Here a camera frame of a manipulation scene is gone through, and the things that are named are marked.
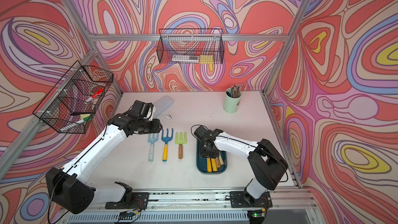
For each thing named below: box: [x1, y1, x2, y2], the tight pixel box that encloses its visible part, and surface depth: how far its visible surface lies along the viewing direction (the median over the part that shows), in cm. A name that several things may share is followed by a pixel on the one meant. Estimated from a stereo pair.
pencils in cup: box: [231, 84, 241, 98], surface depth 101 cm
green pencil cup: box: [223, 87, 243, 114], surface depth 103 cm
